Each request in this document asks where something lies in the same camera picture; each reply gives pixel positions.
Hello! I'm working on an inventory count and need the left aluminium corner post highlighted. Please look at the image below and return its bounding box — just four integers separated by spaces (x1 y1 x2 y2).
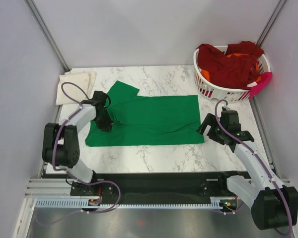
24 0 70 72

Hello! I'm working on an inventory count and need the aluminium frame rail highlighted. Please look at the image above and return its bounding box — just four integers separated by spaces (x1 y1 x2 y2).
24 177 296 199

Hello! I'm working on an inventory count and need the right aluminium corner post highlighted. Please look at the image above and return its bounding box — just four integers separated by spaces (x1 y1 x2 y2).
256 0 288 47

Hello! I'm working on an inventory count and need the aluminium corner post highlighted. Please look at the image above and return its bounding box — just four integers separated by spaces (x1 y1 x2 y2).
256 0 288 47
24 0 70 72

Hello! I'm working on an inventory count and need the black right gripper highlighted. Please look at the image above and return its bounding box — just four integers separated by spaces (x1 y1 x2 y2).
196 113 227 145

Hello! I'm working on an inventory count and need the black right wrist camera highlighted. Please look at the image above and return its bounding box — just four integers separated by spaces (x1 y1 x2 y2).
220 110 239 127

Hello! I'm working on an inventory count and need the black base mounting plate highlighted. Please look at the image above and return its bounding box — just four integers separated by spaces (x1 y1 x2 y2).
70 171 256 205

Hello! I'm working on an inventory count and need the cream folded t shirt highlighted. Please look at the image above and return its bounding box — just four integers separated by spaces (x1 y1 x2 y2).
55 71 97 106

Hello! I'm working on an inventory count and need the green t shirt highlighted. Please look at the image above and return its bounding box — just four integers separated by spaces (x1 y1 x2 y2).
85 81 205 147

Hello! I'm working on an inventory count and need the white slotted cable duct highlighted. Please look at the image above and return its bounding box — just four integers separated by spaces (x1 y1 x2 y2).
36 195 246 209

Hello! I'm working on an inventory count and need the white plastic laundry basket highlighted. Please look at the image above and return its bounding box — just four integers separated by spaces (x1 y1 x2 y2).
193 45 271 103

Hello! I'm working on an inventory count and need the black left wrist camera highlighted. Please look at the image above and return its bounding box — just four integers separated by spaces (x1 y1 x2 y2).
92 91 111 108

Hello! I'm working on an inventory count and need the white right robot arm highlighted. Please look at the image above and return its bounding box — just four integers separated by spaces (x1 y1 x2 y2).
197 110 298 230

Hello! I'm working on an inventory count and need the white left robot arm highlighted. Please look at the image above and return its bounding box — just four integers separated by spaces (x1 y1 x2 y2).
42 96 113 195

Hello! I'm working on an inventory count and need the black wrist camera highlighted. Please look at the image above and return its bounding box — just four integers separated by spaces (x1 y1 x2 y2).
220 110 239 127
92 91 111 108

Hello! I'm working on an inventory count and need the pink t shirt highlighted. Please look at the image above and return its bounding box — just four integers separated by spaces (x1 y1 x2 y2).
249 72 273 100

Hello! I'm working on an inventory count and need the dark red t shirt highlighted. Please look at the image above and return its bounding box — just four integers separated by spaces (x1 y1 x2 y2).
198 41 264 90

